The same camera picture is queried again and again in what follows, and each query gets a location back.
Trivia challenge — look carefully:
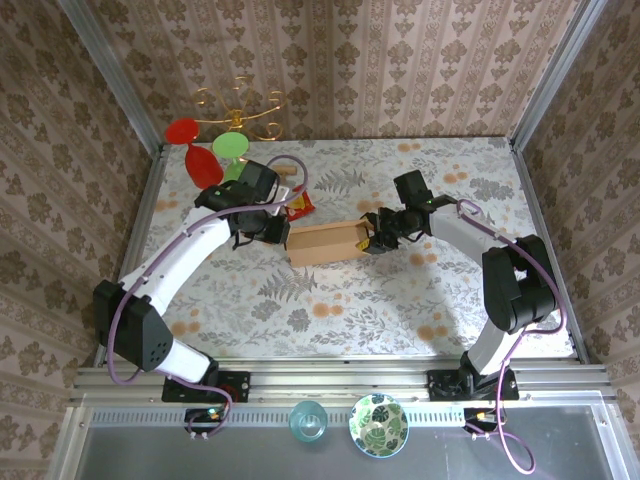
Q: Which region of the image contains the green leaf pattern bowl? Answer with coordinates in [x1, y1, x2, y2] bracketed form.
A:
[348, 392, 410, 458]

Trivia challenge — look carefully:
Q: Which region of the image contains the aluminium frame post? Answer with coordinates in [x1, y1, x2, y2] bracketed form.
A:
[509, 0, 609, 151]
[55, 0, 165, 151]

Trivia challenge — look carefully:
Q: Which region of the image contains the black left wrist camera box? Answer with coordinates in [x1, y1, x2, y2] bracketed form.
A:
[238, 159, 291, 202]

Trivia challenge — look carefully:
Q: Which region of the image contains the red plastic wine glass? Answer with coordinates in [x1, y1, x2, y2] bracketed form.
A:
[164, 117, 225, 190]

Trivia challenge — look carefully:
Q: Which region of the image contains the green plastic wine glass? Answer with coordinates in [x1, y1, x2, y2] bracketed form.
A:
[212, 131, 251, 185]

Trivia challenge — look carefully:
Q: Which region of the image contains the clear blue glass cup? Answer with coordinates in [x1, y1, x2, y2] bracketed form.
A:
[288, 399, 329, 442]

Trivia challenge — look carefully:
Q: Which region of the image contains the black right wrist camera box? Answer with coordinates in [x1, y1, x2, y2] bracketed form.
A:
[393, 169, 434, 205]

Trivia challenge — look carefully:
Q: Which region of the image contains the small black controller board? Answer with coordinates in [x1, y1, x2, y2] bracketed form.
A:
[183, 407, 225, 436]
[463, 407, 503, 435]

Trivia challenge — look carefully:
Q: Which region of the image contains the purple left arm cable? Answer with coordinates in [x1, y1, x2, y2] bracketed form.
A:
[106, 154, 310, 441]

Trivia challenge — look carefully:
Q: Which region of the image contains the brown cardboard paper box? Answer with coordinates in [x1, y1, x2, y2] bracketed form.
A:
[284, 218, 374, 269]

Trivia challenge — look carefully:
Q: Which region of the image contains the perforated metal strip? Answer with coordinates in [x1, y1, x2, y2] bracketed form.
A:
[89, 407, 466, 426]

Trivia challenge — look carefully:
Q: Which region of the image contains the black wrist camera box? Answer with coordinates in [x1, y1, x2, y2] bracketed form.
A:
[238, 159, 291, 202]
[393, 169, 434, 205]

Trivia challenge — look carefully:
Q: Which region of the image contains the grey metal shelf plate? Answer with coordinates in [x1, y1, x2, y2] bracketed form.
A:
[49, 422, 640, 480]

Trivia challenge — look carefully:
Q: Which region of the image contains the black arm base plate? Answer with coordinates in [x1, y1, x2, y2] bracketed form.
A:
[427, 368, 520, 401]
[160, 370, 251, 403]

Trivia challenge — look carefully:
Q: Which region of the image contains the wide aluminium frame rail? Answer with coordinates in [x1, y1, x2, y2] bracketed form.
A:
[69, 357, 616, 406]

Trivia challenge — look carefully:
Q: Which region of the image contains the gold wire glass rack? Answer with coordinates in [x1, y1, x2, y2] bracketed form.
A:
[193, 74, 285, 142]

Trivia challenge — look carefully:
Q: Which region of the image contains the red snack packet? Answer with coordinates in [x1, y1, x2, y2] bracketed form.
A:
[285, 185, 316, 222]

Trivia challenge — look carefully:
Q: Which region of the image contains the floral pattern tablecloth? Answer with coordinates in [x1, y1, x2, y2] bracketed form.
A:
[117, 135, 576, 359]

